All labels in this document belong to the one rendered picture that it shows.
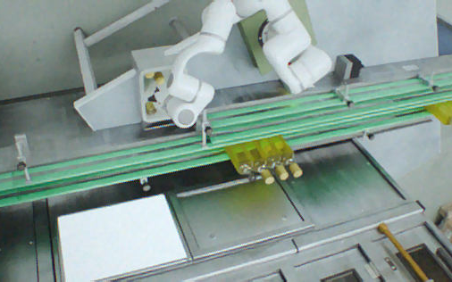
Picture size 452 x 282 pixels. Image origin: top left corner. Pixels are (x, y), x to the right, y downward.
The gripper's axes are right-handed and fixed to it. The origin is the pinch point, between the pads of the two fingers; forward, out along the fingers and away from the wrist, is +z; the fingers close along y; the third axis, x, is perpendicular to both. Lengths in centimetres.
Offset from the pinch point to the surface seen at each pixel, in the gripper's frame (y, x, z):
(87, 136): -29.4, -16.8, 14.7
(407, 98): 111, -25, 3
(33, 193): -53, -29, 2
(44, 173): -47, -22, 2
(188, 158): 6.5, -30.4, 5.1
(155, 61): -0.4, 9.1, 8.5
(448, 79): 132, -18, 0
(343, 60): 80, -3, 10
